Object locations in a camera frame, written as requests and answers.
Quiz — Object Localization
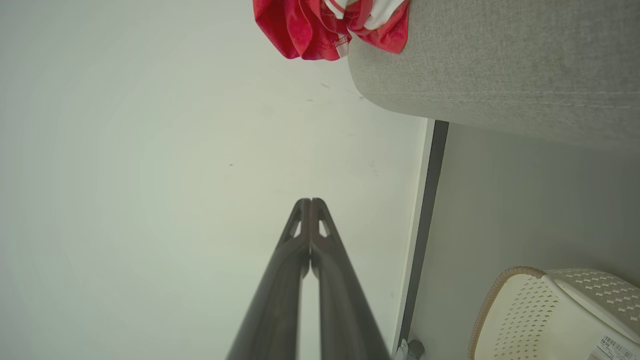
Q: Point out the white and black baseboard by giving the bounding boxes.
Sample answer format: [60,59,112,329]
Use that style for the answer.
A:
[391,118,450,360]

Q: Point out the white barcode label sticker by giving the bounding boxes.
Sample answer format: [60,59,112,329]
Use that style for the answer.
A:
[585,334,640,360]

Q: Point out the red and white sports garment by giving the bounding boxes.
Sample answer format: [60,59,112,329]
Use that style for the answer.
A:
[322,0,411,55]

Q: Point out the grey fabric sofa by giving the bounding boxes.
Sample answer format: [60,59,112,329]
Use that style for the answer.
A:
[347,0,640,156]

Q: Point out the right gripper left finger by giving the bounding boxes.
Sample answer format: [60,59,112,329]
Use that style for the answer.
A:
[225,198,312,360]

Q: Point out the white perforated laundry basket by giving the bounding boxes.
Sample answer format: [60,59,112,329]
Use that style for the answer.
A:
[467,266,640,360]

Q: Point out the red garment with white stripe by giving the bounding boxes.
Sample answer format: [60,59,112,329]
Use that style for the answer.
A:
[252,0,352,62]

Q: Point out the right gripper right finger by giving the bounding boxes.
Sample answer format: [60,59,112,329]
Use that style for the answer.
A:
[310,198,392,360]

